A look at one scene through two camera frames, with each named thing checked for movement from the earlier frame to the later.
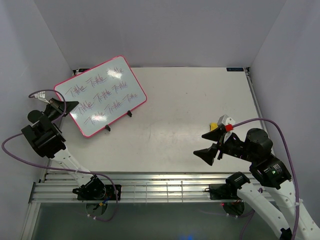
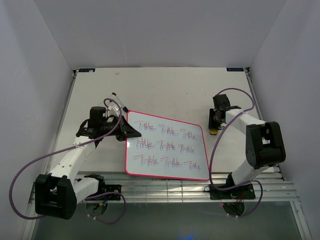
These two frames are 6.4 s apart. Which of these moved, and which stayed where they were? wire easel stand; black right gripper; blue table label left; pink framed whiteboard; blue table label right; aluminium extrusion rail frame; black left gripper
Moved: black left gripper; wire easel stand; pink framed whiteboard; black right gripper
Stayed: blue table label left; aluminium extrusion rail frame; blue table label right
